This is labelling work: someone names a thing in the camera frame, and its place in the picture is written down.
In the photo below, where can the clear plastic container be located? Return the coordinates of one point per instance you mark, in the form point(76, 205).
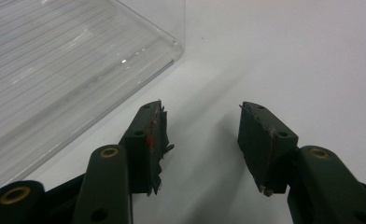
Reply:
point(63, 68)

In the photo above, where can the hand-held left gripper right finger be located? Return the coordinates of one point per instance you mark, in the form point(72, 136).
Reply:
point(265, 149)

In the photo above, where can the white table mat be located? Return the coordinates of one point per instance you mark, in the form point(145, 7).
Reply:
point(280, 56)

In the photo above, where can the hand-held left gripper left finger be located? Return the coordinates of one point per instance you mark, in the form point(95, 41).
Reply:
point(140, 149)

